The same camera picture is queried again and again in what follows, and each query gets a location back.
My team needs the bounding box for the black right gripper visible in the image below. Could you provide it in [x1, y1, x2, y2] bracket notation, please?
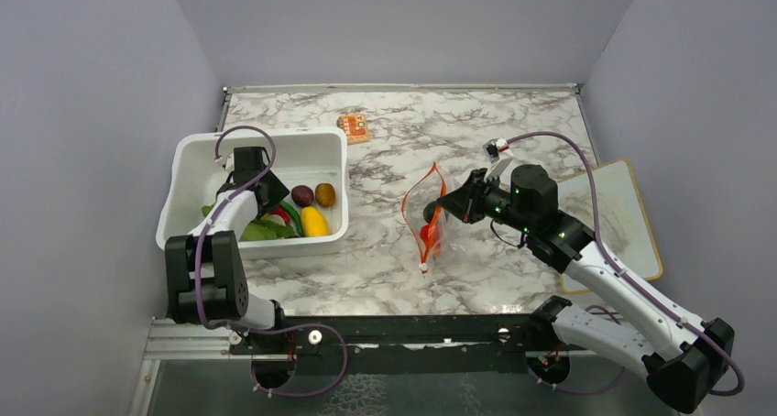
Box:
[437, 168, 534, 234]

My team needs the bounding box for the dark green avocado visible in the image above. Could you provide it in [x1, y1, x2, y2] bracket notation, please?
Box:
[422, 201, 438, 224]

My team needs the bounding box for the clear orange-zipper zip bag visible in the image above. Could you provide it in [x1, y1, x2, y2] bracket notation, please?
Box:
[400, 162, 465, 274]

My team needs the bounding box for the red bell pepper toy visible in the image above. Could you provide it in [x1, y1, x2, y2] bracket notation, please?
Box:
[419, 223, 443, 261]

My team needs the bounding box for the purple passion fruit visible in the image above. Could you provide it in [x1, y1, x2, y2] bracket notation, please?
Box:
[290, 185, 315, 208]

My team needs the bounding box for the green chili pepper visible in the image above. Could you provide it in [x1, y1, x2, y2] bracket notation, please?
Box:
[279, 201, 305, 237]

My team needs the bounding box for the brown kiwi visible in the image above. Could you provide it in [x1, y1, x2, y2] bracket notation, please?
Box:
[314, 182, 336, 209]

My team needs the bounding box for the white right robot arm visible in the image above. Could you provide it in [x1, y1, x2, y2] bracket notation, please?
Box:
[436, 165, 735, 413]

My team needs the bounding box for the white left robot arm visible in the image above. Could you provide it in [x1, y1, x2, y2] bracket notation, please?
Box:
[164, 147, 290, 353]

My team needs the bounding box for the red chili pepper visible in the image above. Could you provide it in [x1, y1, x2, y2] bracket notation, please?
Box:
[269, 206, 292, 225]

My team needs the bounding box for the white plastic bin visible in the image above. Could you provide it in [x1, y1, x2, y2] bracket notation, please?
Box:
[156, 126, 349, 260]

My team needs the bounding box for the green leaf vegetable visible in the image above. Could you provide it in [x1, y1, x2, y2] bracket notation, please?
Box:
[239, 213, 297, 242]

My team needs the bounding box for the yellow mango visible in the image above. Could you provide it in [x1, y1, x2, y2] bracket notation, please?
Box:
[300, 206, 331, 237]

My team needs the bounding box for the white board yellow rim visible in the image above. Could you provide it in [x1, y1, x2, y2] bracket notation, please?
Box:
[559, 159, 663, 281]

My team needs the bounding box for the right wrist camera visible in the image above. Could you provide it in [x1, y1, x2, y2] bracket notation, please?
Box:
[483, 138, 515, 181]

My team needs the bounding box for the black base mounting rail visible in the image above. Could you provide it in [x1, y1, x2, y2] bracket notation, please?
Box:
[229, 296, 571, 385]

